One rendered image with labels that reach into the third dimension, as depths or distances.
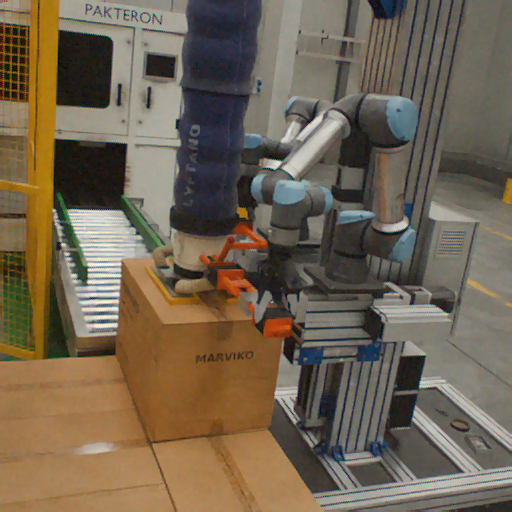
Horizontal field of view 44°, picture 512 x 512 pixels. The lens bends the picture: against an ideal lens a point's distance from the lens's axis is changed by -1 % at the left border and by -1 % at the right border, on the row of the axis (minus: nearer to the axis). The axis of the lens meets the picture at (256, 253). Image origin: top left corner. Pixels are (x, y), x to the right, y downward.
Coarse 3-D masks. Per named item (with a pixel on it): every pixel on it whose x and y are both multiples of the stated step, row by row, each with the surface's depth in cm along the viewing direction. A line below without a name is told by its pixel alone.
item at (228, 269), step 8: (208, 264) 193; (216, 264) 195; (224, 264) 196; (232, 264) 197; (208, 272) 195; (216, 272) 188; (224, 272) 188; (232, 272) 189; (240, 272) 190; (208, 280) 193; (216, 280) 189; (224, 288) 190
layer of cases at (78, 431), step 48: (0, 384) 217; (48, 384) 221; (96, 384) 225; (0, 432) 191; (48, 432) 194; (96, 432) 197; (144, 432) 200; (240, 432) 207; (0, 480) 170; (48, 480) 173; (96, 480) 175; (144, 480) 178; (192, 480) 181; (240, 480) 183; (288, 480) 186
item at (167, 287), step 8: (168, 264) 230; (152, 272) 220; (152, 280) 216; (160, 280) 213; (168, 280) 213; (176, 280) 207; (160, 288) 207; (168, 288) 206; (168, 296) 201; (176, 296) 201; (184, 296) 202; (192, 296) 203; (176, 304) 199; (184, 304) 200; (192, 304) 201
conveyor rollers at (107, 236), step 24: (72, 216) 432; (96, 216) 443; (120, 216) 449; (96, 240) 387; (120, 240) 393; (72, 264) 341; (96, 264) 346; (120, 264) 350; (96, 288) 312; (96, 312) 286
